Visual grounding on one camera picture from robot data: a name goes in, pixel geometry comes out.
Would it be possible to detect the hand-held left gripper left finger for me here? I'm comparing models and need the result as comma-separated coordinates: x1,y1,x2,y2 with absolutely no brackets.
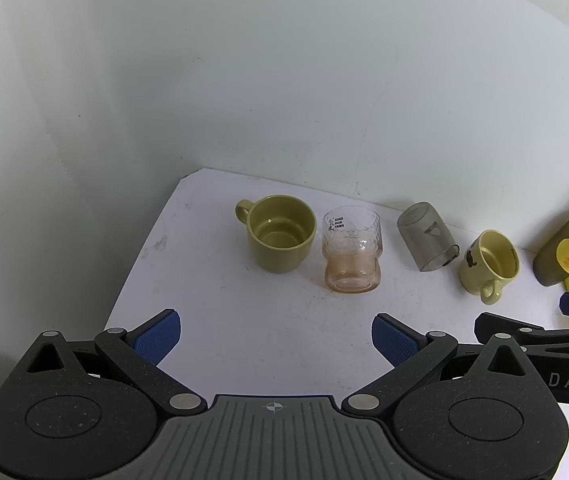
8,309,205,415

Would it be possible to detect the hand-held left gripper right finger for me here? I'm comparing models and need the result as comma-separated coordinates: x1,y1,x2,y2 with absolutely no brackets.
341,313,551,415

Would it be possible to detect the clear printed glass cup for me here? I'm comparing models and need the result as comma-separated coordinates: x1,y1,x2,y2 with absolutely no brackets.
322,206,382,294

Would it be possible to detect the grey translucent plastic cup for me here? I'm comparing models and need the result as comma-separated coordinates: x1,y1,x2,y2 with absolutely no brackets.
397,202,461,272

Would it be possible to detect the olive green glass bottle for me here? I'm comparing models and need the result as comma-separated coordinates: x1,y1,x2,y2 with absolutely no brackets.
533,205,569,287

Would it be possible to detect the pale yellow printed mug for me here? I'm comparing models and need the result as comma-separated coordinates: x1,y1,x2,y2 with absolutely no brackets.
459,229,522,306

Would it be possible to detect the olive green mug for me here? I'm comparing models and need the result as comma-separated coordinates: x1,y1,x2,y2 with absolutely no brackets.
236,195,318,275

